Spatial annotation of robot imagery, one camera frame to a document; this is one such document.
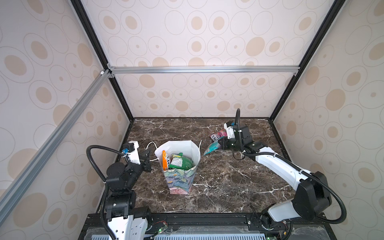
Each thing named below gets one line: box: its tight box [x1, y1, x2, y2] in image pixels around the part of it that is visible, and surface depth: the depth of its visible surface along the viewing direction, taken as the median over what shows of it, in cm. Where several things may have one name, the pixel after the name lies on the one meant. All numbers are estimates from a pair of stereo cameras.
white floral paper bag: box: [154, 140, 201, 195], surface depth 76 cm
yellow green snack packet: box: [169, 152, 194, 171], surface depth 77 cm
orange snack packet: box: [162, 150, 168, 171], surface depth 75 cm
